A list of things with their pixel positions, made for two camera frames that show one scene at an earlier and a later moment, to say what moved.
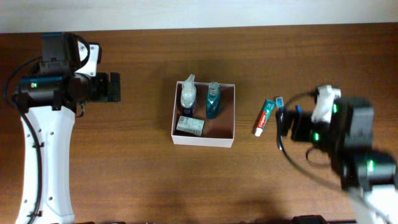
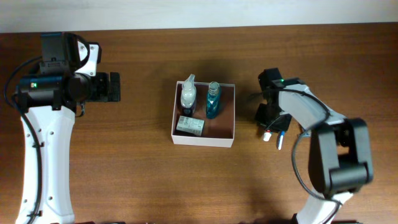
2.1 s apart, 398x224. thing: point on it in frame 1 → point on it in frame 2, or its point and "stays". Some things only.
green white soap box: (190, 125) stays
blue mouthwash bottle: (213, 101) stays
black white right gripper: (298, 123) → (267, 101)
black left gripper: (104, 87) stays
